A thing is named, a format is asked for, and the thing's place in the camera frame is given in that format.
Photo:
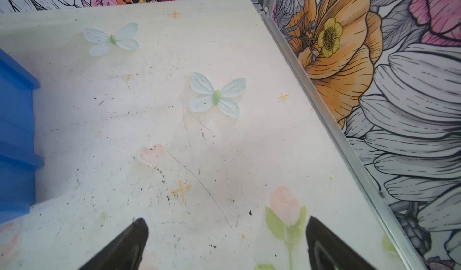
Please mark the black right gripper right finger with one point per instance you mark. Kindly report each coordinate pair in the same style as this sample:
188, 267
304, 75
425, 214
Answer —
328, 252

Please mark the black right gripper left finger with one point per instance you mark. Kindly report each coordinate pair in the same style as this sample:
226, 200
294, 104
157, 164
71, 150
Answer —
125, 252

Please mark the blue plastic bin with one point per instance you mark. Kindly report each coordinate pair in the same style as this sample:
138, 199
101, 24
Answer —
18, 159

